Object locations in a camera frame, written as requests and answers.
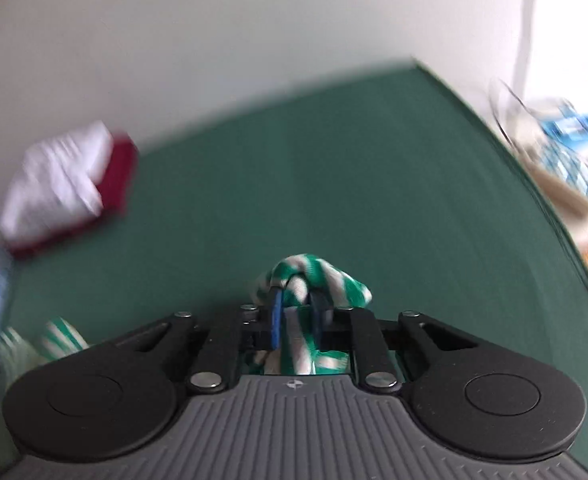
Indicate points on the green white striped shirt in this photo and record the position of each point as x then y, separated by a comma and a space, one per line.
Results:
319, 270

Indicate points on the green table cloth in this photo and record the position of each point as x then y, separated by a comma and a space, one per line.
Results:
324, 175

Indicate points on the dark red folded sweater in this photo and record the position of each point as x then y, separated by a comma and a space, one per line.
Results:
118, 170

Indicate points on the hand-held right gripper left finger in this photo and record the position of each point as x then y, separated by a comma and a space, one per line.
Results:
275, 320

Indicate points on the blue white clutter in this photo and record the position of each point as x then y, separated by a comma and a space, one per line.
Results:
569, 160

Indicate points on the white folded shirt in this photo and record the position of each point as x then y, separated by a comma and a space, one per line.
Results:
58, 175

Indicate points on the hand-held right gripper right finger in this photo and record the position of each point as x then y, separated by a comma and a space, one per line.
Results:
318, 322

